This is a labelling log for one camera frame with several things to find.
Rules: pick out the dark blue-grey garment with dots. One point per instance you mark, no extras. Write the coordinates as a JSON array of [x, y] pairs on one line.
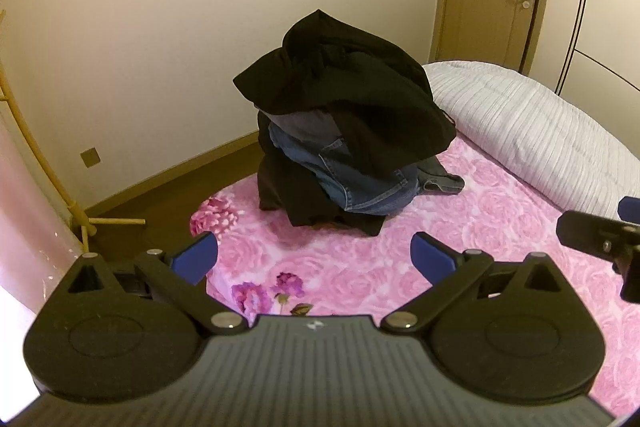
[[441, 179]]

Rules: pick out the blue jeans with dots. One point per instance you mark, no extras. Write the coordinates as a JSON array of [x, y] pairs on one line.
[[360, 187]]

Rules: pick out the beige wall socket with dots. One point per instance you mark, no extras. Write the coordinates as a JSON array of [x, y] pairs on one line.
[[90, 157]]

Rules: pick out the white striped duvet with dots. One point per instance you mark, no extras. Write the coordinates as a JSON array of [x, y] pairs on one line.
[[525, 127]]

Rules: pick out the pink floral blanket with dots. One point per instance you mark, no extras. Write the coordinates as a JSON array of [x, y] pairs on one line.
[[500, 232]]

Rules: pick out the cream wardrobe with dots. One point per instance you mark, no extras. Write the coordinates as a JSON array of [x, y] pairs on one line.
[[610, 7]]

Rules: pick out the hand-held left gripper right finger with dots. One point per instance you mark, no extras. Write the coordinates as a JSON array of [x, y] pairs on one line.
[[431, 257]]

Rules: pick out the yellow wooden rack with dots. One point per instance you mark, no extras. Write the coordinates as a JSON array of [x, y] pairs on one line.
[[30, 142]]

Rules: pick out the black garment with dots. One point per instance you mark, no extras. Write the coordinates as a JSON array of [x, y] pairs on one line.
[[350, 77], [290, 194]]

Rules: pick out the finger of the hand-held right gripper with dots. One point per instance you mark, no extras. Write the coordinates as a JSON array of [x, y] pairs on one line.
[[590, 232], [631, 209]]

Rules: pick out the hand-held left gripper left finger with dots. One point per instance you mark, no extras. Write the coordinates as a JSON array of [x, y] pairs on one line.
[[195, 257]]

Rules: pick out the pale pink curtain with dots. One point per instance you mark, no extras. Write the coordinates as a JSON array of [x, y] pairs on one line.
[[20, 232]]

